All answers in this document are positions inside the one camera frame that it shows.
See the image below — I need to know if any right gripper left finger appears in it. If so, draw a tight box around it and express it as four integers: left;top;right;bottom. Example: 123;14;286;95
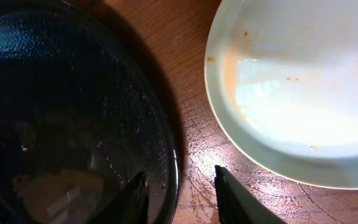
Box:
88;171;149;224

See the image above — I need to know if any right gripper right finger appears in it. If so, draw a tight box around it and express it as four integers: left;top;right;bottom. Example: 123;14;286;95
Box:
214;165;286;224

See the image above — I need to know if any light blue plate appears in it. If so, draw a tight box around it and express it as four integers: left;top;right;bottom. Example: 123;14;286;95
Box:
204;0;358;189

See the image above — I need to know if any black round serving tray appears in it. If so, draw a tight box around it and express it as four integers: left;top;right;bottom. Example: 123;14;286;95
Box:
0;1;180;223

